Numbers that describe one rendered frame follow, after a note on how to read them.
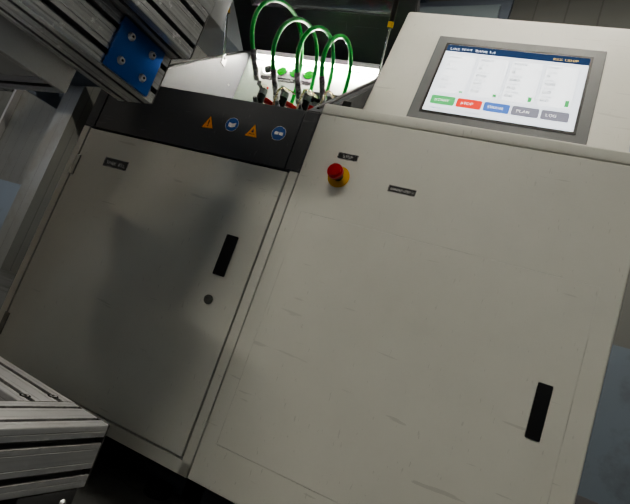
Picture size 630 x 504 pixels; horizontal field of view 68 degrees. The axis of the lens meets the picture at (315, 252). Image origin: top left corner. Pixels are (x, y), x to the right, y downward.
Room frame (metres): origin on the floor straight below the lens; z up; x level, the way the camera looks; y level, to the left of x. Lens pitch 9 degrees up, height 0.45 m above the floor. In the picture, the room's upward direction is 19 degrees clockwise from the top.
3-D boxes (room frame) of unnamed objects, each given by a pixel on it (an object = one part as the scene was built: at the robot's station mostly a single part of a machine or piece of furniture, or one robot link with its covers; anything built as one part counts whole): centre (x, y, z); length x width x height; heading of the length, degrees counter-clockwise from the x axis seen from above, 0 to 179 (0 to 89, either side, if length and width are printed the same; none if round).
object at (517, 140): (1.05, -0.27, 0.96); 0.70 x 0.22 x 0.03; 69
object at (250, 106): (1.21, 0.42, 0.87); 0.62 x 0.04 x 0.16; 69
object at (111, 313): (1.20, 0.43, 0.44); 0.65 x 0.02 x 0.68; 69
